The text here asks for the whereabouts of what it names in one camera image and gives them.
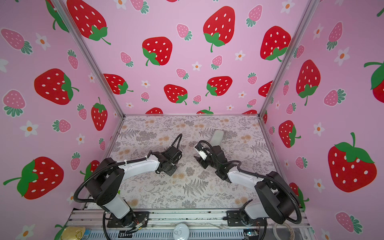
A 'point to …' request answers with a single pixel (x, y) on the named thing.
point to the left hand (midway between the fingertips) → (171, 167)
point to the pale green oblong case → (217, 137)
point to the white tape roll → (291, 230)
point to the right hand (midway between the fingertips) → (197, 152)
